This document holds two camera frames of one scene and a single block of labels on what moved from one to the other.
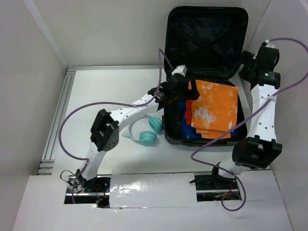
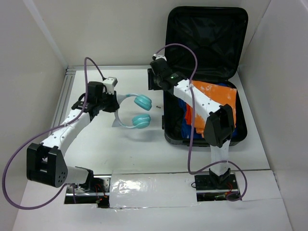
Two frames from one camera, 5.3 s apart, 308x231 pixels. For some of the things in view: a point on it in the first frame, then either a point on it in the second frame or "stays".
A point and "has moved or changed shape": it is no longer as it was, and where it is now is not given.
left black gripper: [189, 94] → [114, 105]
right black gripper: [247, 66] → [149, 79]
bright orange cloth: [188, 111] stays
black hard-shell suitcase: [209, 41] stays
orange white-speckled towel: [213, 114] stays
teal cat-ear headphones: [144, 129] has moved or changed shape
